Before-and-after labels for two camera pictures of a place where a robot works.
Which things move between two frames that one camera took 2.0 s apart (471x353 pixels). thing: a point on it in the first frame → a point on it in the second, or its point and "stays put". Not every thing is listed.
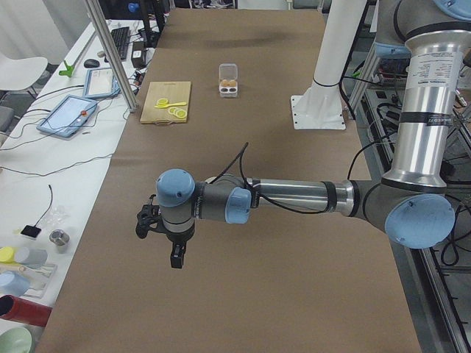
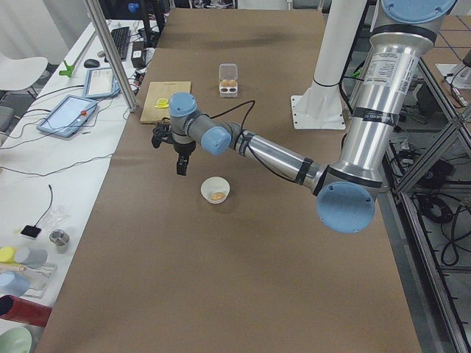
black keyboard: [121, 37] stays put
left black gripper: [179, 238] → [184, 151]
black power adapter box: [138, 54] stays put
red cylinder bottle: [22, 310] stays put
